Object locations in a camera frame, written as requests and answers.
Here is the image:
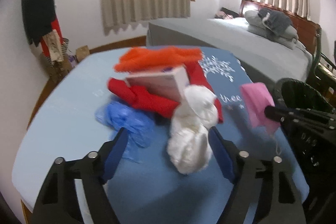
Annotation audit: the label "pink face mask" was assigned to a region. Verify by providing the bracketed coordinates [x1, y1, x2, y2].
[240, 83, 280, 135]

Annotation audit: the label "white plastic bag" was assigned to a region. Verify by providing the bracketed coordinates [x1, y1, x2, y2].
[167, 85, 219, 175]

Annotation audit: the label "blue plastic glove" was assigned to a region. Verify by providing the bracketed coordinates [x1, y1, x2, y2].
[94, 101, 155, 163]

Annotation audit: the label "pink white tissue box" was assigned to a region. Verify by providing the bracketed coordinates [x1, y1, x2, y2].
[125, 65, 190, 102]

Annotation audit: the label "red plastic bag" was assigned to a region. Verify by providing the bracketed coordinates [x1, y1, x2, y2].
[107, 61, 213, 119]

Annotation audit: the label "large orange foam net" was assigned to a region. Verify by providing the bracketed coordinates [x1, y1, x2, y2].
[114, 46, 202, 72]

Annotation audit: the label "black metal chair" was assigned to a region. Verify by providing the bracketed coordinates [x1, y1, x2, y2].
[306, 28, 335, 107]

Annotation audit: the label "grey folded pillows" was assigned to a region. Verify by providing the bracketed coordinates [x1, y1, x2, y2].
[244, 8, 298, 50]

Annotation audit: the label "blue printed table cloth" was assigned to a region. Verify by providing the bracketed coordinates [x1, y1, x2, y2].
[12, 47, 309, 223]

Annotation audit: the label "red wooden headboard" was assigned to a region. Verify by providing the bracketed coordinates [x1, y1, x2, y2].
[239, 0, 321, 55]

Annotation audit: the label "dark grey folded blanket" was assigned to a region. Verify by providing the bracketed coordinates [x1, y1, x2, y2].
[258, 8, 292, 38]

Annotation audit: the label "dark bag beside bed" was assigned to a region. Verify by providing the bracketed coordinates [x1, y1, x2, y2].
[215, 7, 240, 19]

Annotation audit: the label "brown paper bag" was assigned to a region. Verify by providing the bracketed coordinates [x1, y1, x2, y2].
[76, 46, 90, 63]

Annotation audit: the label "striped basket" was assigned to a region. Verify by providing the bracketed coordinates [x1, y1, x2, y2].
[62, 38, 69, 56]

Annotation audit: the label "beige tote bag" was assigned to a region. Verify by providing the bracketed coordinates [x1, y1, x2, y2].
[42, 29, 64, 62]

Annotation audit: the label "red hanging bag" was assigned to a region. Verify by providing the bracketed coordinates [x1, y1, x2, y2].
[41, 18, 64, 62]

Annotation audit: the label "black coat on rack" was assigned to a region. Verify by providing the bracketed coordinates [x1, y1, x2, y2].
[21, 0, 59, 47]

